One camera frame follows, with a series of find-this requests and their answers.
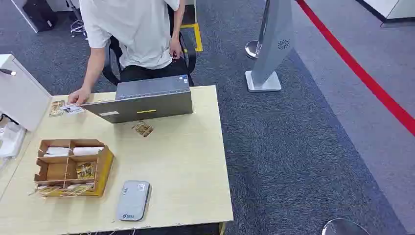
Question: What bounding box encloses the person's left hand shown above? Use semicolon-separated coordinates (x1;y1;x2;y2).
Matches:
169;38;183;60

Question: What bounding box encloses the person's right hand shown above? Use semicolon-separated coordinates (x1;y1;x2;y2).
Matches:
68;87;92;106

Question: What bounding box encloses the white printed card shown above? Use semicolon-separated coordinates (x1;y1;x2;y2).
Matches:
61;103;86;115

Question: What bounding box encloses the black office chair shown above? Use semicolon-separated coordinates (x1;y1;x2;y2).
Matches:
102;4;197;87

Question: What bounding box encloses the gold patterned card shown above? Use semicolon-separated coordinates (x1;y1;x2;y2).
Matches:
75;162;96;180
48;100;66;118
28;185;66;197
132;120;154;138
60;183;95;197

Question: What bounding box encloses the person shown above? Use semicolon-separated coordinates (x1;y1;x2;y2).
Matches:
78;0;195;84

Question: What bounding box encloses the white card stack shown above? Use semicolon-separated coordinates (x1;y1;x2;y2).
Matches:
72;146;104;157
43;146;70;158

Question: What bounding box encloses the white equipment box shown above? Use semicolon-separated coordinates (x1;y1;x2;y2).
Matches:
0;54;52;132

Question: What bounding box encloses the grey laptop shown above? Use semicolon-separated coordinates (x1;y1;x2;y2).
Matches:
81;75;194;124

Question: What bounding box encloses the chrome swivel chair base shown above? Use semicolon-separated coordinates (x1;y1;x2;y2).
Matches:
66;0;88;39

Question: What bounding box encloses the wooden card box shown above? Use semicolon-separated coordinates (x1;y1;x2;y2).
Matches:
33;139;115;198

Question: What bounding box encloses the white plastic bag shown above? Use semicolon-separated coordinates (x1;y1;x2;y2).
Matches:
0;121;27;160

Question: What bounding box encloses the black cabinet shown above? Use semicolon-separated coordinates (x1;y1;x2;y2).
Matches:
11;0;58;33

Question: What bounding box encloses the grey kiosk stand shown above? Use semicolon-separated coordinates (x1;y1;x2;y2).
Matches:
245;0;296;93

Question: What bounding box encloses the grey rounded card reader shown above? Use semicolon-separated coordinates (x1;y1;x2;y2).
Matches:
116;180;152;222

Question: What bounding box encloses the red floor tape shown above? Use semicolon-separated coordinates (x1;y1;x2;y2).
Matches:
295;0;415;137

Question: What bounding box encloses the white counter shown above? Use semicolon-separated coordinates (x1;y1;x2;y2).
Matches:
356;0;415;28

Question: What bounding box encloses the chrome stanchion base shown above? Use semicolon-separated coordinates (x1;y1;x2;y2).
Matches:
322;218;370;235

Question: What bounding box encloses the chrome stanchion post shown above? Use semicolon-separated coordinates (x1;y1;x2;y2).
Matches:
245;0;270;60

